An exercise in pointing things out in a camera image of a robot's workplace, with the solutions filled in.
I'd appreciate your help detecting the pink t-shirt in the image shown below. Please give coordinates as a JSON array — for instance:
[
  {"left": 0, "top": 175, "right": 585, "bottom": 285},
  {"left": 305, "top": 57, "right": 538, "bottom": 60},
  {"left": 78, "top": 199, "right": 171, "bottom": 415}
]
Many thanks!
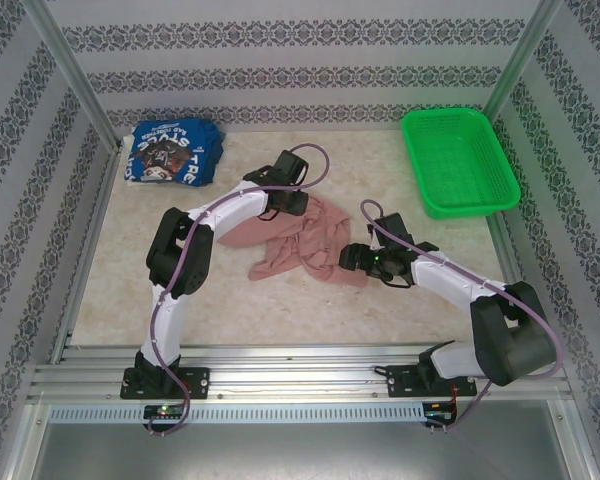
[{"left": 218, "top": 194, "right": 369, "bottom": 287}]

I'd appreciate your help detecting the blue printed folded t-shirt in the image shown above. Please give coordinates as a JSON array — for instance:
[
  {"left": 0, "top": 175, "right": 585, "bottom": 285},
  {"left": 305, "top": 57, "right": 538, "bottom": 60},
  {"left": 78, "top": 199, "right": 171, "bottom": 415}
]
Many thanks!
[{"left": 124, "top": 117, "right": 226, "bottom": 189}]

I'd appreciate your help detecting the green plastic basket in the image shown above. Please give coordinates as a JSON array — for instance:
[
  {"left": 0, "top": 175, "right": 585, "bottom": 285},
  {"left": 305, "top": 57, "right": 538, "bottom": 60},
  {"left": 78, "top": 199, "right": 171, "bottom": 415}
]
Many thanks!
[{"left": 401, "top": 107, "right": 523, "bottom": 220}]

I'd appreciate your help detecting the grey sheet metal panel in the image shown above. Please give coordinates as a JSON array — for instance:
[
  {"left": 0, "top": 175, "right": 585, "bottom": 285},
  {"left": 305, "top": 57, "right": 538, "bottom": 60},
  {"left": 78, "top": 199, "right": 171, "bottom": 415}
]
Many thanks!
[{"left": 24, "top": 422, "right": 589, "bottom": 480}]

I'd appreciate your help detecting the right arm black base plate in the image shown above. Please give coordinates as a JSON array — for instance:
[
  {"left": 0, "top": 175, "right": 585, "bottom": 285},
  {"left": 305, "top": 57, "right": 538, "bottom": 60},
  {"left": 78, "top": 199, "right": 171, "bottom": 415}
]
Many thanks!
[{"left": 385, "top": 364, "right": 479, "bottom": 400}]

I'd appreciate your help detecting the right aluminium side rail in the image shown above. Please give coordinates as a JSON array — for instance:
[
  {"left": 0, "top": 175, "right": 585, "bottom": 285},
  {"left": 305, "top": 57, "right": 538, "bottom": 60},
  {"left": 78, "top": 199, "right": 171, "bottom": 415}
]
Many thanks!
[{"left": 487, "top": 117, "right": 536, "bottom": 351}]

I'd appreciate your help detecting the aluminium side rail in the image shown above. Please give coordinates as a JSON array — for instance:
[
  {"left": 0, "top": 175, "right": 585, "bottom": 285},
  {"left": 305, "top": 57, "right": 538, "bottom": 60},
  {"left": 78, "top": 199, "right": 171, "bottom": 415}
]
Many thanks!
[
  {"left": 487, "top": 117, "right": 536, "bottom": 351},
  {"left": 49, "top": 144, "right": 124, "bottom": 362}
]

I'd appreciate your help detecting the aluminium mounting rail beam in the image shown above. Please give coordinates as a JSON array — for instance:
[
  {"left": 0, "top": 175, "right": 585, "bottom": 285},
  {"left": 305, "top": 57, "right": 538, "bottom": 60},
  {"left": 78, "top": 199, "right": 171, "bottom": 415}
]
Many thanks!
[{"left": 27, "top": 342, "right": 574, "bottom": 401}]

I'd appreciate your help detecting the slotted metal cable strip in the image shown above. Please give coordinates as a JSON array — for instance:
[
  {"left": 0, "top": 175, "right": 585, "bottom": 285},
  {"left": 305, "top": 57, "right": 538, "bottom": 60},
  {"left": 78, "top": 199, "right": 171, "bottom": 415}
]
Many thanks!
[{"left": 47, "top": 402, "right": 431, "bottom": 424}]

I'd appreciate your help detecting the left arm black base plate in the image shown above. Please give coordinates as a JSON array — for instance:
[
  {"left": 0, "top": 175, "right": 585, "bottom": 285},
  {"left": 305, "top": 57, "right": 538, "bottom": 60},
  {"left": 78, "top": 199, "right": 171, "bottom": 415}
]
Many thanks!
[{"left": 120, "top": 367, "right": 211, "bottom": 401}]

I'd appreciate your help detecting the left aluminium side rail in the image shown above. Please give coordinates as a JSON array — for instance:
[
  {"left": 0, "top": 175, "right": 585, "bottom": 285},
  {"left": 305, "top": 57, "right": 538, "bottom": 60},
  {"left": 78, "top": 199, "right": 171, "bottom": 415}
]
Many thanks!
[{"left": 49, "top": 144, "right": 124, "bottom": 362}]

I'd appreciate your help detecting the right aluminium corner post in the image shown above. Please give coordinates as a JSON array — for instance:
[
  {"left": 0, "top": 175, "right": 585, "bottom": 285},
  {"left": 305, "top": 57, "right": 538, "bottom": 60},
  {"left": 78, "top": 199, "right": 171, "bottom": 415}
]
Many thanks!
[{"left": 481, "top": 0, "right": 565, "bottom": 119}]

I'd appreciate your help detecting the aluminium corner post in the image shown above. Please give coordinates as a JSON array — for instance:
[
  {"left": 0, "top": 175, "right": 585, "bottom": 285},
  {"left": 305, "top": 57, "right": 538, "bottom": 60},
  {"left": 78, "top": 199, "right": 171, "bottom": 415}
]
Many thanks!
[
  {"left": 481, "top": 0, "right": 565, "bottom": 119},
  {"left": 24, "top": 0, "right": 122, "bottom": 151}
]

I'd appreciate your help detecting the left aluminium corner post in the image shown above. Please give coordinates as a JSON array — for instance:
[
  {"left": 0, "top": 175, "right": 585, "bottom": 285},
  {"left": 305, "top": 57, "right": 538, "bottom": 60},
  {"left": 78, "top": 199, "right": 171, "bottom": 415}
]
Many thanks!
[{"left": 24, "top": 0, "right": 122, "bottom": 151}]

